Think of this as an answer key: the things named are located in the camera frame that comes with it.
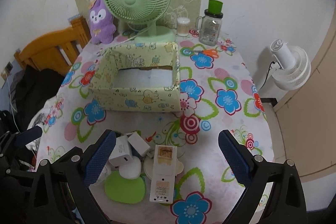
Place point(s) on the green rounded pad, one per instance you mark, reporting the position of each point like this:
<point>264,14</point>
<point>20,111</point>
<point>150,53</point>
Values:
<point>122,190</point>

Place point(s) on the cotton swab container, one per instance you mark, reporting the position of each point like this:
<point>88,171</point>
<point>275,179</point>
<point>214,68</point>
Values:
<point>183,26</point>

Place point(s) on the white round case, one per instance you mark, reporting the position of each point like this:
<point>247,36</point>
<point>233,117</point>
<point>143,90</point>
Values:
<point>132,170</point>

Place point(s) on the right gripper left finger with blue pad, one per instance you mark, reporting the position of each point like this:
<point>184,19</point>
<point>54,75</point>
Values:
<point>97,155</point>

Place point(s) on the white plug adapter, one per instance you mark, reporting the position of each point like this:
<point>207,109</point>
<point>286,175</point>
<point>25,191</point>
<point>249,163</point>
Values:
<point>138,143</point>

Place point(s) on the floral tablecloth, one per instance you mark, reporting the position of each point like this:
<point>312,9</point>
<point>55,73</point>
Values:
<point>216,94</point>

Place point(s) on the cream round compact mirror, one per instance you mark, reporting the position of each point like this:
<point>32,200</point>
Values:
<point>148,167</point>

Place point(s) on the white remote control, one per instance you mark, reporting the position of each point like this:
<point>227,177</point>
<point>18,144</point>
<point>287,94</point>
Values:
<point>163,177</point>

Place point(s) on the black clothing pile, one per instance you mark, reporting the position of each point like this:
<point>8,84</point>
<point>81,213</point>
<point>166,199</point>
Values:
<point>30,90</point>

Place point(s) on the orange handled scissors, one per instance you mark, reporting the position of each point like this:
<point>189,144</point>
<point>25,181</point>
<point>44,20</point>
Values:
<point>211,53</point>

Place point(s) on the green plastic cup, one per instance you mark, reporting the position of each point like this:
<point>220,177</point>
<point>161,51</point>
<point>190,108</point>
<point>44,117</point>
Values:
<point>215,6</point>

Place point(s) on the purple plush toy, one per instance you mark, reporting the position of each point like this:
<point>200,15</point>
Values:
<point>101,23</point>

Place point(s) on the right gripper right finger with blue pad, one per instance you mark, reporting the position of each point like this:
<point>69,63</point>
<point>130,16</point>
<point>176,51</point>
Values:
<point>237,156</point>

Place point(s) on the white standing fan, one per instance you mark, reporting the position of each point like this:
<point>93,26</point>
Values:
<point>295,66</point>

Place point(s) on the yellow-green cartoon storage box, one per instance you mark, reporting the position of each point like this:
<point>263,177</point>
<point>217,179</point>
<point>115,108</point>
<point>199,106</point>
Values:
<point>141,77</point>

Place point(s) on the orange wooden chair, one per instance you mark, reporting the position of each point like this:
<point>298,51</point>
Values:
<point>57,50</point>

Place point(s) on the white usb charger block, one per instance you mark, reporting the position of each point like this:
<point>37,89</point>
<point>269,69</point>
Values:
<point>121,154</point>

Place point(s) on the glass mason jar mug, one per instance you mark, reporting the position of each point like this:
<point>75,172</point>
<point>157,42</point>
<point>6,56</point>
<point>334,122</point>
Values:
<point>209,27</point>

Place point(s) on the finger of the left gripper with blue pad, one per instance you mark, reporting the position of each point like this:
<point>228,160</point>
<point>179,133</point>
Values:
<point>26,137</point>

